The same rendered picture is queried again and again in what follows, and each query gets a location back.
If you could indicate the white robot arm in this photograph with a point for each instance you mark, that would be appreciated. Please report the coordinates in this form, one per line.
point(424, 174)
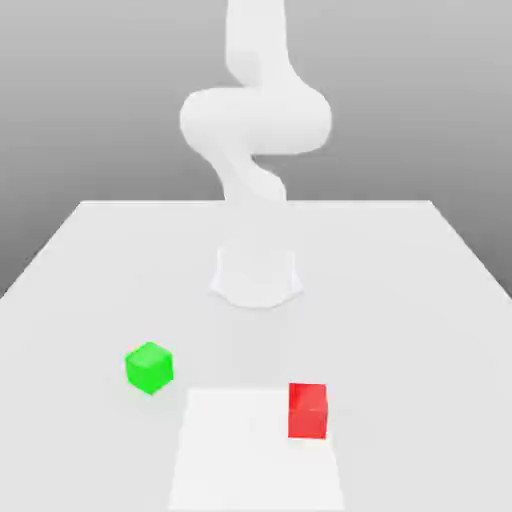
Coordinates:
point(256, 120)

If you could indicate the small green cube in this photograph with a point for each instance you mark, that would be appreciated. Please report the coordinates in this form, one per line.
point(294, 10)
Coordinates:
point(148, 368)

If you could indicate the small red cube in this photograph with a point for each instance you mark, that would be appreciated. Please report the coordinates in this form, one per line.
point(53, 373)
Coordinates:
point(307, 412)

